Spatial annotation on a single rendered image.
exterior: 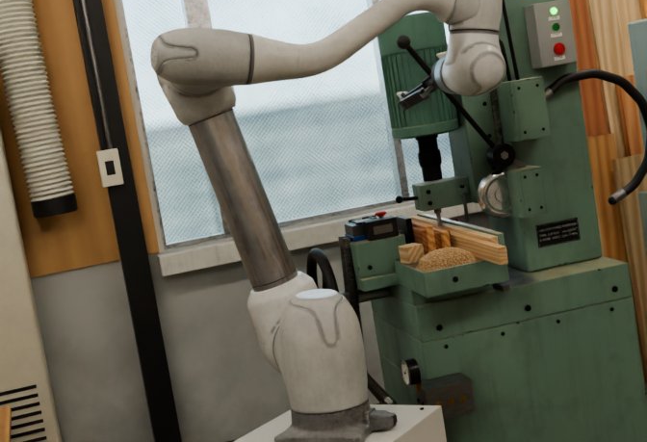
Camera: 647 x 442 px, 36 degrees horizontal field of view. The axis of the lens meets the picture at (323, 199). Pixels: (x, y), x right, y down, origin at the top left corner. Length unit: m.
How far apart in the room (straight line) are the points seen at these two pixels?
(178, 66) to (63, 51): 1.87
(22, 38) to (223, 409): 1.56
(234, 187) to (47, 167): 1.58
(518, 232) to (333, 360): 0.91
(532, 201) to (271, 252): 0.76
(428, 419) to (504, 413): 0.57
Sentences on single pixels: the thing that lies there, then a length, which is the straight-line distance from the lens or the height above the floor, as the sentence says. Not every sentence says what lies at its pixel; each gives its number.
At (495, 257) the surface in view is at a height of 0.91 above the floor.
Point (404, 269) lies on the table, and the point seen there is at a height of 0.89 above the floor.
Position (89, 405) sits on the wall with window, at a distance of 3.89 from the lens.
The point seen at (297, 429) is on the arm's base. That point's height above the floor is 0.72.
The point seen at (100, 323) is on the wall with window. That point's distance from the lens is 3.82.
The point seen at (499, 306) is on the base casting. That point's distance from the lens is 2.53.
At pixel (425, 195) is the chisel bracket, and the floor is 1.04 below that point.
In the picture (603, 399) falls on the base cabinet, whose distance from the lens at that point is 2.71.
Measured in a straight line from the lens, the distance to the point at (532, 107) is 2.56.
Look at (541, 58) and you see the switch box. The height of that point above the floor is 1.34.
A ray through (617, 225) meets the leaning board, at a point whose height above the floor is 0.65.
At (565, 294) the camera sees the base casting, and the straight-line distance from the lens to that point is 2.60.
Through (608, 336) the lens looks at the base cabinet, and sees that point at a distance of 2.68.
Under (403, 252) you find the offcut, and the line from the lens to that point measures 2.49.
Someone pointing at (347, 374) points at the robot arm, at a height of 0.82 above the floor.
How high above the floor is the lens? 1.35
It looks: 6 degrees down
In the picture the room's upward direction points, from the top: 9 degrees counter-clockwise
